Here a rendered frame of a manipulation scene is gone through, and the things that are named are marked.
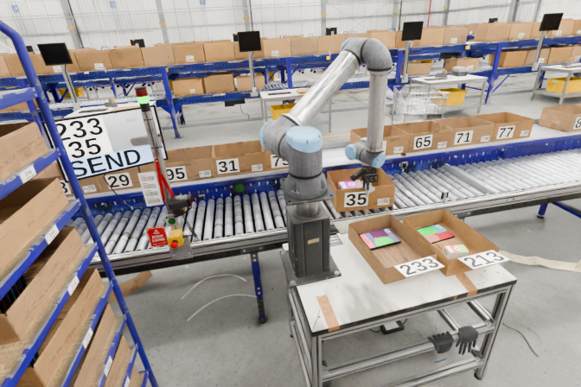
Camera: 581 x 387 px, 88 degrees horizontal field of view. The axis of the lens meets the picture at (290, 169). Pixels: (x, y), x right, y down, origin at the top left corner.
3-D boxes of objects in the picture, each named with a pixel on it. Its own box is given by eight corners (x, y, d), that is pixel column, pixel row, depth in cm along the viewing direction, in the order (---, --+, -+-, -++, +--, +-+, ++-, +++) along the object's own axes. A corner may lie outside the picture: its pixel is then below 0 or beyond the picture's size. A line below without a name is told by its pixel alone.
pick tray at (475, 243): (446, 277, 144) (450, 261, 140) (400, 231, 178) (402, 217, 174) (495, 264, 150) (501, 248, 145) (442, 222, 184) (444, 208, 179)
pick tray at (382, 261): (384, 285, 141) (386, 269, 137) (347, 237, 175) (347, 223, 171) (435, 270, 148) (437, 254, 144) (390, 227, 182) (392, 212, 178)
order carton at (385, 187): (336, 212, 200) (336, 190, 193) (326, 191, 226) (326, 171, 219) (393, 206, 203) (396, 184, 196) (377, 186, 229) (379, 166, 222)
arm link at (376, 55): (399, 37, 138) (387, 165, 172) (377, 36, 147) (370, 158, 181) (383, 41, 133) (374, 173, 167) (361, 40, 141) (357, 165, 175)
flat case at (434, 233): (455, 237, 169) (455, 236, 168) (426, 246, 164) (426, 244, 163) (437, 225, 181) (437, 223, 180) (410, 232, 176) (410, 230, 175)
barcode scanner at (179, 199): (195, 213, 162) (188, 197, 157) (173, 219, 161) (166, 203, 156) (196, 207, 168) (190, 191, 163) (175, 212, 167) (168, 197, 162)
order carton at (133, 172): (102, 193, 215) (94, 172, 208) (116, 175, 242) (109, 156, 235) (159, 186, 221) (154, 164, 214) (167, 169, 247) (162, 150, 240)
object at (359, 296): (312, 337, 123) (311, 332, 121) (282, 248, 174) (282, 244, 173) (516, 283, 142) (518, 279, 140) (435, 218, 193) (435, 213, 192)
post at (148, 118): (172, 261, 178) (130, 113, 141) (174, 256, 182) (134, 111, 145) (193, 257, 179) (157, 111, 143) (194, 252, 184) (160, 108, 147)
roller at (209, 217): (203, 247, 182) (201, 240, 180) (208, 204, 229) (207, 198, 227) (212, 245, 183) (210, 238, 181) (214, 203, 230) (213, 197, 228)
